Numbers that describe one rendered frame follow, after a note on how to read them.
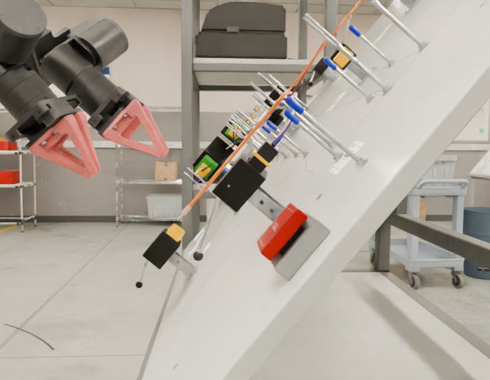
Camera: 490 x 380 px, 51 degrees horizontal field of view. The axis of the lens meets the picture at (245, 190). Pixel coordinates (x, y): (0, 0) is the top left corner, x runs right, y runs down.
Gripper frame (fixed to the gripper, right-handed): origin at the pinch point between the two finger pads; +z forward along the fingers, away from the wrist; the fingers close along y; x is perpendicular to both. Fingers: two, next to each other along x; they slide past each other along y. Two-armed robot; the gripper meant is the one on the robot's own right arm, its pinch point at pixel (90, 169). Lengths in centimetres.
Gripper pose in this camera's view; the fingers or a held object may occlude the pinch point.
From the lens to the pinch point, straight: 68.2
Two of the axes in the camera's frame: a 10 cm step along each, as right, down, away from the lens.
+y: 0.9, -2.5, 9.6
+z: 6.4, 7.6, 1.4
